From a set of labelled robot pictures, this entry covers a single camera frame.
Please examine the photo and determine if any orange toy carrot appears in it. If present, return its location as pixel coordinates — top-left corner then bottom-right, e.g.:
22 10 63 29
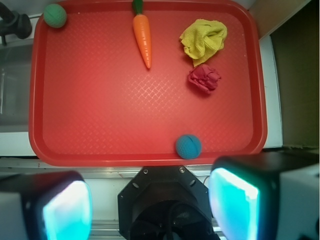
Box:
132 0 152 69

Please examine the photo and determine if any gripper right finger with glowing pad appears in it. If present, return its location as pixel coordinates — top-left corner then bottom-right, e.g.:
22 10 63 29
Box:
208 151 320 240

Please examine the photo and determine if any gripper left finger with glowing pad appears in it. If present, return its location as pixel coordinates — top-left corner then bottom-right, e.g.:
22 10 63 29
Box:
0 171 93 240

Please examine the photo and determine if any black clamp knob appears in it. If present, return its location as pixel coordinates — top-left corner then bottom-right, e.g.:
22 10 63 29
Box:
0 2 33 46

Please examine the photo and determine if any red plastic tray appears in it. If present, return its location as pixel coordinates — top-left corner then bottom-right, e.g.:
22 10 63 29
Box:
29 0 267 167

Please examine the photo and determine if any crumpled yellow cloth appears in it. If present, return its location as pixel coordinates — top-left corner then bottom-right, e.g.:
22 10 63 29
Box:
179 19 228 67

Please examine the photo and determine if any green textured ball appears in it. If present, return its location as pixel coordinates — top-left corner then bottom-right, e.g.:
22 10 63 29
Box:
43 3 67 28

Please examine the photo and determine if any blue textured ball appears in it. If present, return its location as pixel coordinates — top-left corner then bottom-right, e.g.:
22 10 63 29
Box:
175 134 202 160

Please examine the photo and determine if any crumpled red cloth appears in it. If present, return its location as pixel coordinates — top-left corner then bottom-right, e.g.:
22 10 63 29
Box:
187 64 222 94

